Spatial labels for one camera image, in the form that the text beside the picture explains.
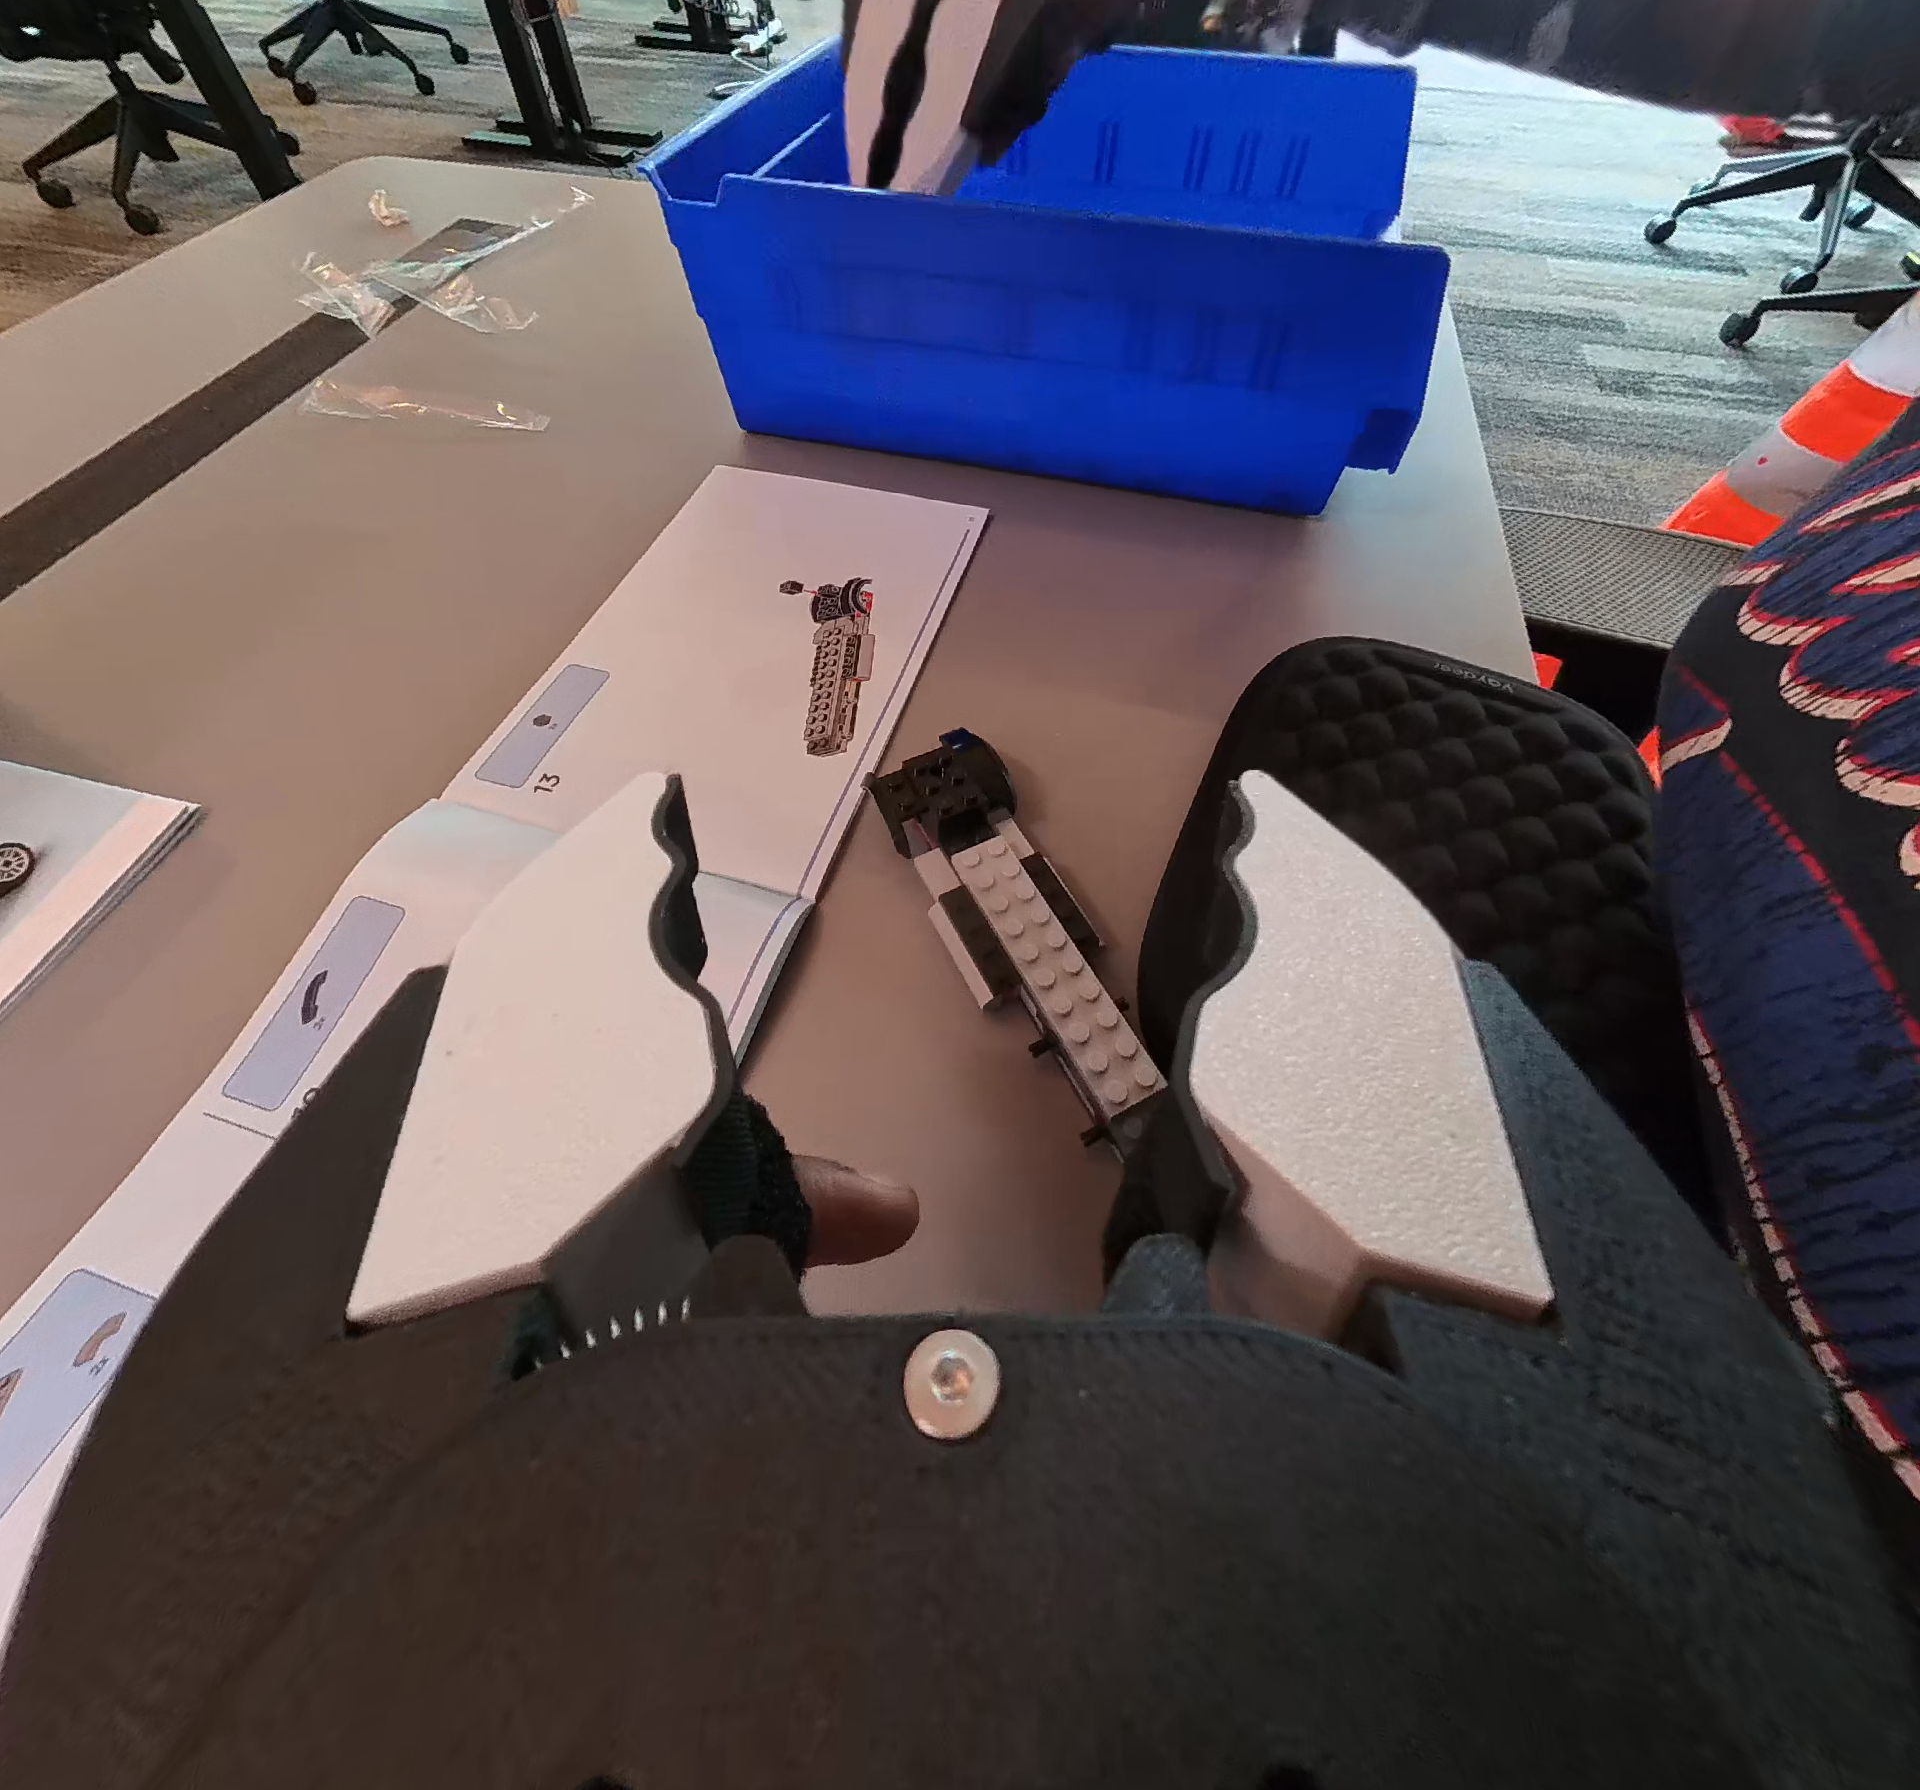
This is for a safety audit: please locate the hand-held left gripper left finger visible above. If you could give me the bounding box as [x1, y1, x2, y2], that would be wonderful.
[344, 769, 743, 1337]

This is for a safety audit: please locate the clear plastic bag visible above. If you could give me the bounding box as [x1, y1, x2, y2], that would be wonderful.
[365, 184, 597, 289]
[295, 251, 539, 337]
[300, 376, 554, 435]

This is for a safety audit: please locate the person's left hand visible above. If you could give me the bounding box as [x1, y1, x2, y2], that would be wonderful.
[681, 1091, 919, 1274]

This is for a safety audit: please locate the open instruction booklet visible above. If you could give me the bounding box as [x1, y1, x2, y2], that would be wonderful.
[0, 464, 996, 1521]

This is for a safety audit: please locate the person's patterned shirt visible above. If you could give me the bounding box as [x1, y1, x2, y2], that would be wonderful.
[1650, 401, 1920, 1461]

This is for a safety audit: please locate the orange traffic cone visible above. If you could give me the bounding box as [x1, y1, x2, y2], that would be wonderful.
[1662, 295, 1920, 542]

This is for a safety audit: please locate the blue plastic bin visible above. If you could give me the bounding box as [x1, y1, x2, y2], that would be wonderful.
[635, 37, 1453, 519]

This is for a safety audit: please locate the grey mesh panel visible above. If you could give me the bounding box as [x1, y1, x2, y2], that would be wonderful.
[1500, 506, 1751, 649]

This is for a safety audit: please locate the partly built grey lego model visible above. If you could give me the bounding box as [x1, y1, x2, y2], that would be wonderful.
[863, 728, 1176, 1153]

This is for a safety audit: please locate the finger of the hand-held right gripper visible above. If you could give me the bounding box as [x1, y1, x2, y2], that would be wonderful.
[904, 0, 1051, 200]
[839, 0, 950, 193]

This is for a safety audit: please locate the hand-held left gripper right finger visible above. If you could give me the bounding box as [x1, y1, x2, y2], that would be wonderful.
[1105, 769, 1556, 1327]

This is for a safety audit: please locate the closed instruction booklet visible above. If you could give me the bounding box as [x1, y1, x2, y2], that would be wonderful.
[0, 758, 202, 1019]

